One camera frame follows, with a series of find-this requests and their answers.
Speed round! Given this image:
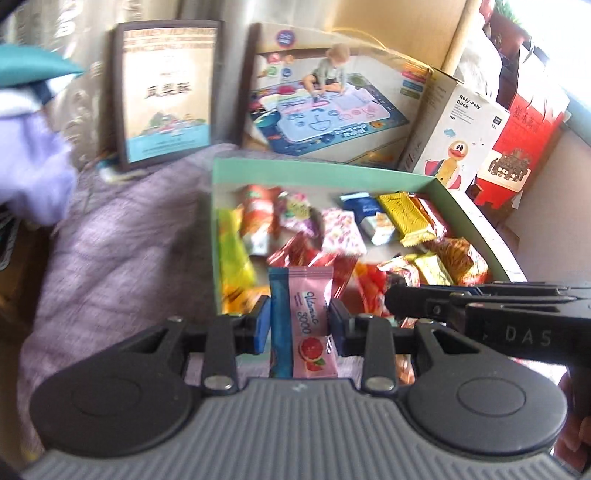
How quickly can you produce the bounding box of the white pink floral snack packet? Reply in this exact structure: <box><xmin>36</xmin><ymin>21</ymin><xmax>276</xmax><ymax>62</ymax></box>
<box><xmin>321</xmin><ymin>208</ymin><xmax>368</xmax><ymax>257</ymax></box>

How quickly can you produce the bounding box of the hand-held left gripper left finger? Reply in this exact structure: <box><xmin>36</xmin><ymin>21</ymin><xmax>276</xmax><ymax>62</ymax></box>
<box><xmin>156</xmin><ymin>296</ymin><xmax>272</xmax><ymax>396</ymax></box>

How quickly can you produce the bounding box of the gold yellow snack packet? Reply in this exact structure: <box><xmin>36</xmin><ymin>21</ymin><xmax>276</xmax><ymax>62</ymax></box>
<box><xmin>376</xmin><ymin>191</ymin><xmax>437</xmax><ymax>248</ymax></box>

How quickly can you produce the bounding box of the dark framed object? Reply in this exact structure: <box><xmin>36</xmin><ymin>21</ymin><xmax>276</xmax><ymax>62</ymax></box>
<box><xmin>0</xmin><ymin>212</ymin><xmax>24</xmax><ymax>274</ymax></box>

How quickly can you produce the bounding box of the red gift bag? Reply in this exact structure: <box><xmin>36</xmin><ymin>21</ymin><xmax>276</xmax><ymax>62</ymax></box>
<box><xmin>473</xmin><ymin>44</ymin><xmax>570</xmax><ymax>209</ymax></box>

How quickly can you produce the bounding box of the lavender cloth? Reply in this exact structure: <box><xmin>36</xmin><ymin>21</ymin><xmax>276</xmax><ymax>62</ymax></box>
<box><xmin>0</xmin><ymin>108</ymin><xmax>77</xmax><ymax>227</ymax></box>

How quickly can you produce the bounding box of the patterned beige curtain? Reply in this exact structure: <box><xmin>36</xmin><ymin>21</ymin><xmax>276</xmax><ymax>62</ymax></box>
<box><xmin>0</xmin><ymin>0</ymin><xmax>185</xmax><ymax>167</ymax></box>

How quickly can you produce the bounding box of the green cardboard box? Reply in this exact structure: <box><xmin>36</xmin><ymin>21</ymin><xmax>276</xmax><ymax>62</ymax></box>
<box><xmin>211</xmin><ymin>158</ymin><xmax>529</xmax><ymax>318</ymax></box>

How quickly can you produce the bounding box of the teal cloth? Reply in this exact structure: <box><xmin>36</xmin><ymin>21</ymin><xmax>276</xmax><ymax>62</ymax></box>
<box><xmin>0</xmin><ymin>44</ymin><xmax>86</xmax><ymax>89</ymax></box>

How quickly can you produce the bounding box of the pink green snack packet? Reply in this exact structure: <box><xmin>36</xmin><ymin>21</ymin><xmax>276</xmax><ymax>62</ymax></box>
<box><xmin>277</xmin><ymin>191</ymin><xmax>324</xmax><ymax>237</ymax></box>

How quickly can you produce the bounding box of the person's right hand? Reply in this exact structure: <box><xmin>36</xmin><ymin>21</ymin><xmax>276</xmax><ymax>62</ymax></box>
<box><xmin>554</xmin><ymin>369</ymin><xmax>591</xmax><ymax>468</ymax></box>

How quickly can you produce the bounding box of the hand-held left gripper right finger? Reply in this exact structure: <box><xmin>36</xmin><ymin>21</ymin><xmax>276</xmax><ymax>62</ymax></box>
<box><xmin>329</xmin><ymin>299</ymin><xmax>447</xmax><ymax>396</ymax></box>

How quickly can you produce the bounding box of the purple blanket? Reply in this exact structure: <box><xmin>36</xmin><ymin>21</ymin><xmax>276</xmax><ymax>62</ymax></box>
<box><xmin>18</xmin><ymin>142</ymin><xmax>571</xmax><ymax>462</ymax></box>

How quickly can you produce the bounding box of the pale yellow snack packet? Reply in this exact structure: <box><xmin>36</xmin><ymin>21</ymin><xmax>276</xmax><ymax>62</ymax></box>
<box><xmin>413</xmin><ymin>253</ymin><xmax>456</xmax><ymax>287</ymax></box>

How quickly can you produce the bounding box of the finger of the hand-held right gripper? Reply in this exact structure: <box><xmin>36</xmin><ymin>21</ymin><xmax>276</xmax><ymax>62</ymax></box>
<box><xmin>385</xmin><ymin>283</ymin><xmax>591</xmax><ymax>325</ymax></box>
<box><xmin>477</xmin><ymin>280</ymin><xmax>591</xmax><ymax>297</ymax></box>

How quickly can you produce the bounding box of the navy blue snack packet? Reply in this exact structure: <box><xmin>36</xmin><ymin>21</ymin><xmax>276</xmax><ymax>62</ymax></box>
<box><xmin>339</xmin><ymin>191</ymin><xmax>387</xmax><ymax>223</ymax></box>

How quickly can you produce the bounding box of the play mat picture box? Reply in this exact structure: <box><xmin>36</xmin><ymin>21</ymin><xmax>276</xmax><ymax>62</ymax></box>
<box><xmin>238</xmin><ymin>22</ymin><xmax>435</xmax><ymax>171</ymax></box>

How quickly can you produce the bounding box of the white duck toy box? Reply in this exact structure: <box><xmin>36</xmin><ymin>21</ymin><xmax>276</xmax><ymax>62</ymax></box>
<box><xmin>398</xmin><ymin>69</ymin><xmax>512</xmax><ymax>192</ymax></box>

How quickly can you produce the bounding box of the yellow string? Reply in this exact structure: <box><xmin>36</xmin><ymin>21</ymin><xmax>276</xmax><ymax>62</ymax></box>
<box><xmin>332</xmin><ymin>27</ymin><xmax>416</xmax><ymax>61</ymax></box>

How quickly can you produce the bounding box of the brown pastry gift box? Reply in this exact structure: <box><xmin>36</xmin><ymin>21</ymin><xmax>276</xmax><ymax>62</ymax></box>
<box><xmin>110</xmin><ymin>21</ymin><xmax>226</xmax><ymax>172</ymax></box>

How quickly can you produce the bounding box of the white navy striped cloth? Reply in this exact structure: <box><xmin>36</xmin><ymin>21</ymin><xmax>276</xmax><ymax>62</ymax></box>
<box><xmin>0</xmin><ymin>78</ymin><xmax>70</xmax><ymax>117</ymax></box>

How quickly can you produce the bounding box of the red snack packet green logo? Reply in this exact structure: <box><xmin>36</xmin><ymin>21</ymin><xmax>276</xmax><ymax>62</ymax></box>
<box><xmin>240</xmin><ymin>185</ymin><xmax>283</xmax><ymax>257</ymax></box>

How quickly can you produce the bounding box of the yellow green snack packet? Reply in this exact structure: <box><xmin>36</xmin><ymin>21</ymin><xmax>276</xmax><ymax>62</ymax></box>
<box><xmin>217</xmin><ymin>208</ymin><xmax>257</xmax><ymax>291</ymax></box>

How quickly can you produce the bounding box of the shiny red snack packet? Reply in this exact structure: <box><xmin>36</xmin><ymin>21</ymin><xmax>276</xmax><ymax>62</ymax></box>
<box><xmin>267</xmin><ymin>233</ymin><xmax>361</xmax><ymax>296</ymax></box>

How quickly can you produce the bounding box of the orange striped snack packet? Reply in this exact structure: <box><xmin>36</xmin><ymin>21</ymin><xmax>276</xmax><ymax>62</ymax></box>
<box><xmin>411</xmin><ymin>194</ymin><xmax>451</xmax><ymax>239</ymax></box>

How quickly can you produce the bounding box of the teal white flat item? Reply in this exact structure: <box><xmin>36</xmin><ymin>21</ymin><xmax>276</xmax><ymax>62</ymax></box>
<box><xmin>98</xmin><ymin>159</ymin><xmax>145</xmax><ymax>186</ymax></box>

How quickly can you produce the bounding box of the pink blue snack packet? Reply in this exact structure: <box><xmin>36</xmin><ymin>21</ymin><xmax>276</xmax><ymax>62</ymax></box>
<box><xmin>268</xmin><ymin>265</ymin><xmax>341</xmax><ymax>380</ymax></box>

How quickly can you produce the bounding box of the red gold foil snack packet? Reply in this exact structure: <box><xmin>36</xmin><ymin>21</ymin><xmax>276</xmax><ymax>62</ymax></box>
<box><xmin>427</xmin><ymin>237</ymin><xmax>490</xmax><ymax>284</ymax></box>

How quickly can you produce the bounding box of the wooden pole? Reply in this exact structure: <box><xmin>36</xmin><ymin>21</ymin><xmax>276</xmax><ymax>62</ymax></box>
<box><xmin>438</xmin><ymin>0</ymin><xmax>484</xmax><ymax>75</ymax></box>

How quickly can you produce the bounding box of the white orange snack packet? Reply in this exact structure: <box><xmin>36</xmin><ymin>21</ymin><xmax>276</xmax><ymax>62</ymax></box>
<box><xmin>360</xmin><ymin>212</ymin><xmax>398</xmax><ymax>246</ymax></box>

